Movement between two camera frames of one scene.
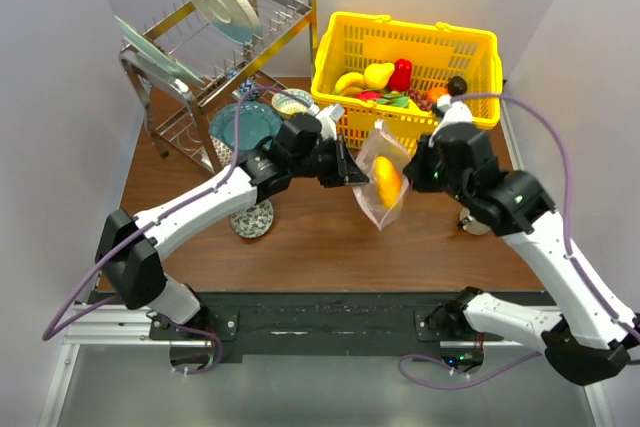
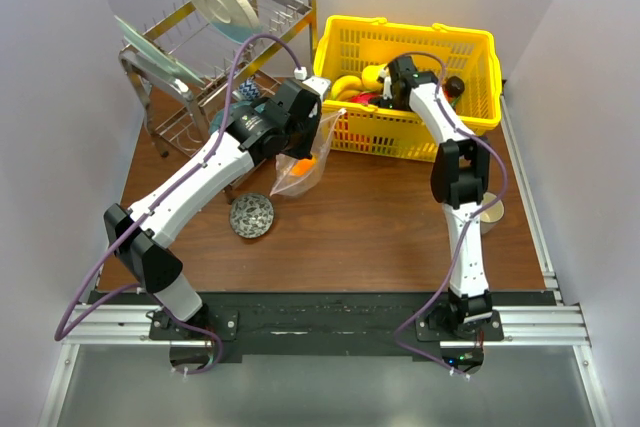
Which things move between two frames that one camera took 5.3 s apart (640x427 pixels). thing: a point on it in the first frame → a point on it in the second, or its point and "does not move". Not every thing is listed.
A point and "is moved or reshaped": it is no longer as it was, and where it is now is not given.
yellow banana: [388, 181] is moved or reshaped
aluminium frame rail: [114, 325] does not move
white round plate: [219, 2] does not move
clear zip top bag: [383, 162] is moved or reshaped
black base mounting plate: [313, 323] does not move
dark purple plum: [457, 85] does not move
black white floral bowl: [253, 221] does not move
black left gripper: [353, 176] → [304, 151]
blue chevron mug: [243, 88] does not move
